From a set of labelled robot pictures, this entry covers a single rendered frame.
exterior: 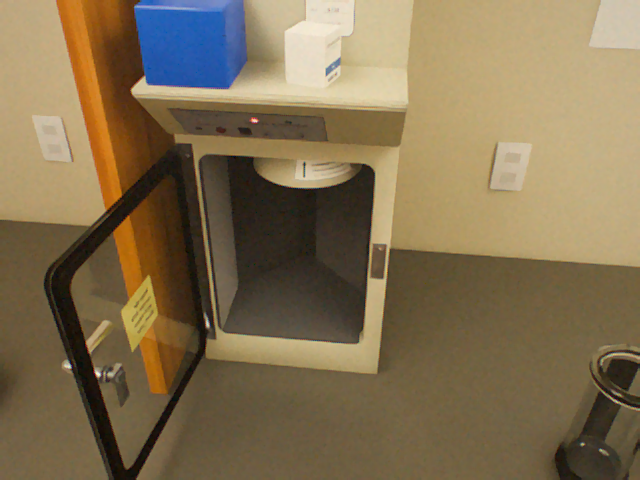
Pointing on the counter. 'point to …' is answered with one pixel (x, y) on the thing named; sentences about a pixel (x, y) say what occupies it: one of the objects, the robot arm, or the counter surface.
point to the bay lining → (281, 225)
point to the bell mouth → (305, 172)
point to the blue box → (192, 42)
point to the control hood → (297, 101)
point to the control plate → (314, 128)
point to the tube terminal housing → (255, 345)
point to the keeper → (378, 260)
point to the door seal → (81, 327)
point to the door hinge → (197, 234)
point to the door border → (73, 335)
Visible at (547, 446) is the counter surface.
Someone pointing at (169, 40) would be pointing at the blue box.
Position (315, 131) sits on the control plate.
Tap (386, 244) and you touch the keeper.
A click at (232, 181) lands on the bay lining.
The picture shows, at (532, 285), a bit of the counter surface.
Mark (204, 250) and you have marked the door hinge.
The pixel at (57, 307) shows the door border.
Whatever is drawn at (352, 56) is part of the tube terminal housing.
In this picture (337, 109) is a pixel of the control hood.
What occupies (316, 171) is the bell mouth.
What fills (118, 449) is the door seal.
